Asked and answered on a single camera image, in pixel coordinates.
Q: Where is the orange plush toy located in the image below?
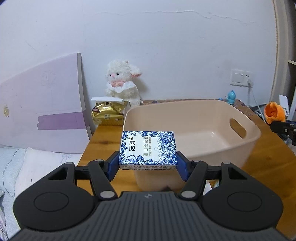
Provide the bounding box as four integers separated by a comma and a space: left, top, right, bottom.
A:
264, 101, 285, 125

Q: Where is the blue white patterned box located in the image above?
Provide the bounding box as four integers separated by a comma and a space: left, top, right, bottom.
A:
119, 131, 178, 170

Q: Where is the white phone stand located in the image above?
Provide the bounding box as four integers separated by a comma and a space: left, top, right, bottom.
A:
278, 95, 290, 117

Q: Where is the dark grey laptop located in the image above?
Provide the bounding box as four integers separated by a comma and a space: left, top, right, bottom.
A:
250, 103, 266, 116

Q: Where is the beige plastic storage bin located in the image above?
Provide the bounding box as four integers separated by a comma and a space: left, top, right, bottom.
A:
123, 99, 261, 191

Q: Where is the gold tissue pack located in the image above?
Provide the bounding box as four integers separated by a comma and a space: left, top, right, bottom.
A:
91, 96, 131, 126

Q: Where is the blue cartoon figurine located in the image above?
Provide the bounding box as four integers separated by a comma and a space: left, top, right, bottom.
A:
226, 90, 236, 105

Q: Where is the lilac bed headboard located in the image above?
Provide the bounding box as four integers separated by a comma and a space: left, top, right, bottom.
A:
1, 53, 91, 154

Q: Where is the white plush lamb toy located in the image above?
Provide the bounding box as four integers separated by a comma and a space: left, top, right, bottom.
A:
106, 60, 142, 108

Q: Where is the white plug and cable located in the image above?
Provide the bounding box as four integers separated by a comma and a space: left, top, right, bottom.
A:
247, 79, 266, 121

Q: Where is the white wall switch socket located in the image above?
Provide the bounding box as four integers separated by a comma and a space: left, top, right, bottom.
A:
230, 69, 252, 87

